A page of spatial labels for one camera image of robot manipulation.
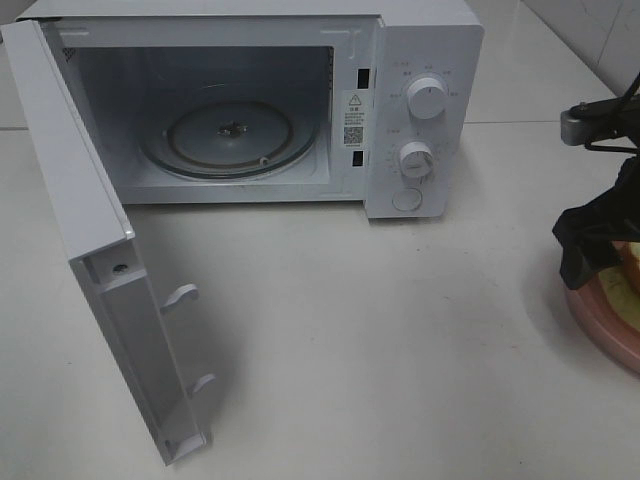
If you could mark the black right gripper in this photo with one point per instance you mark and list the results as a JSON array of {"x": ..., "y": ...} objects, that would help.
[{"x": 587, "y": 233}]

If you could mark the pink round plate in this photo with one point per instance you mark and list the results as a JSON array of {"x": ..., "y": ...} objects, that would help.
[{"x": 607, "y": 310}]

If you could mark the white bread sandwich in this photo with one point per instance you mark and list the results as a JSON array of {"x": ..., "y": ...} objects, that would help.
[{"x": 627, "y": 270}]

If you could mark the round white door button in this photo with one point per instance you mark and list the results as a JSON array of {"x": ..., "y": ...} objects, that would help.
[{"x": 406, "y": 200}]

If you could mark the white microwave door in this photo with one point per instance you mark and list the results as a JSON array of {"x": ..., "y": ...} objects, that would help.
[{"x": 99, "y": 239}]

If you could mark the lower white microwave knob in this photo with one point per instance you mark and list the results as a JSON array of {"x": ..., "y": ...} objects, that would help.
[{"x": 415, "y": 160}]

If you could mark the white microwave knob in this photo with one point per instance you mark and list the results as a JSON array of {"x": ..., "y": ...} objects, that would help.
[
  {"x": 415, "y": 160},
  {"x": 426, "y": 96}
]

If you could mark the upper white microwave knob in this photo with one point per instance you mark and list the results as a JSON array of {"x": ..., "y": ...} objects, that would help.
[{"x": 426, "y": 96}]

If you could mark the white microwave oven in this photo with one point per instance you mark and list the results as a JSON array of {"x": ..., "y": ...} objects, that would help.
[{"x": 140, "y": 58}]

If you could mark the white warning label sticker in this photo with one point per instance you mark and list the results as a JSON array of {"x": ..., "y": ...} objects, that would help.
[{"x": 355, "y": 113}]

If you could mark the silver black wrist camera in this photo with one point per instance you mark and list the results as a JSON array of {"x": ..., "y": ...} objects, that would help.
[{"x": 590, "y": 121}]

